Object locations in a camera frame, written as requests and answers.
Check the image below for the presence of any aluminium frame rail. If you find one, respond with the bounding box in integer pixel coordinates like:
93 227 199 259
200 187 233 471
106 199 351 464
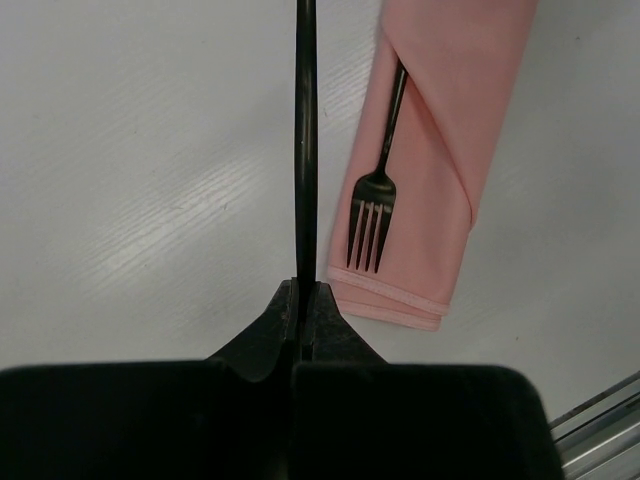
550 373 640 480

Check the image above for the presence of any black spoon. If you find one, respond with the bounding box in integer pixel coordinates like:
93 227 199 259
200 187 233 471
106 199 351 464
294 0 318 288

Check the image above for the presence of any pink satin napkin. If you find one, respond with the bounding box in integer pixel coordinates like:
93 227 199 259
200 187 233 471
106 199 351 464
327 1 537 331

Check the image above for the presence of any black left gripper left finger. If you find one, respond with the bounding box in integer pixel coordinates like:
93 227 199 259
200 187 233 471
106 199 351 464
1 280 298 479

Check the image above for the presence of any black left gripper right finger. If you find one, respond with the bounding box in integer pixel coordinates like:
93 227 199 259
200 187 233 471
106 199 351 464
292 284 563 479

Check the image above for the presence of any black fork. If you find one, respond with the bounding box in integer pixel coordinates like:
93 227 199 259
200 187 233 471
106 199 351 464
347 60 408 273

